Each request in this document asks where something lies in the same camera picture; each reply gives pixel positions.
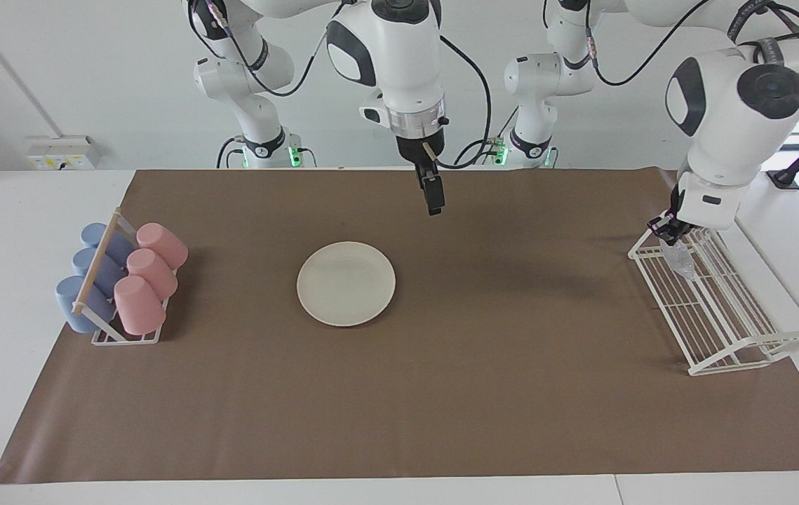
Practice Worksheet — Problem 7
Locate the white cup holder rack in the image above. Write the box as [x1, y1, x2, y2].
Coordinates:
[71, 207, 180, 346]

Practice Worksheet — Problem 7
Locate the pink plastic cup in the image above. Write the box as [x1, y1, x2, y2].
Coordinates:
[136, 222, 189, 271]
[126, 248, 179, 301]
[114, 275, 167, 336]

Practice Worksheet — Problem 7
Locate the clear plastic wrapper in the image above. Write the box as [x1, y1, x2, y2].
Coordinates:
[662, 237, 700, 282]

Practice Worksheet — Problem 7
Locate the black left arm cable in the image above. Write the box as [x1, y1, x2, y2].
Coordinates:
[543, 0, 799, 88]

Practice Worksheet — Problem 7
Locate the cream round plate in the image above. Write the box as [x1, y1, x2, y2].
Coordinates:
[296, 241, 397, 328]

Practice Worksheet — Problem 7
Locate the white wire dish rack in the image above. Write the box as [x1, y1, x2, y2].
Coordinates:
[628, 224, 799, 377]

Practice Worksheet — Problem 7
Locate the blue plastic cup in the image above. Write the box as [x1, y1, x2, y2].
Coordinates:
[55, 275, 116, 334]
[72, 247, 126, 296]
[81, 222, 135, 267]

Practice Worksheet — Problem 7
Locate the white wall socket box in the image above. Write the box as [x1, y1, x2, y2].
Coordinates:
[25, 135, 100, 171]

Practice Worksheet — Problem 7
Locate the brown table mat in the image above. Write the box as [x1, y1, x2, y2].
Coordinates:
[0, 167, 799, 485]

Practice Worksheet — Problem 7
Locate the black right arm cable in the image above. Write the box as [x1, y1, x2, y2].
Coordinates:
[187, 0, 493, 170]

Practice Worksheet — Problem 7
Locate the black base cable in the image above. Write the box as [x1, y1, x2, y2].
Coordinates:
[454, 105, 521, 168]
[215, 135, 249, 170]

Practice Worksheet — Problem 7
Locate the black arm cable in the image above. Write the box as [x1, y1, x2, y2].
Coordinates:
[187, 0, 493, 170]
[543, 0, 799, 88]

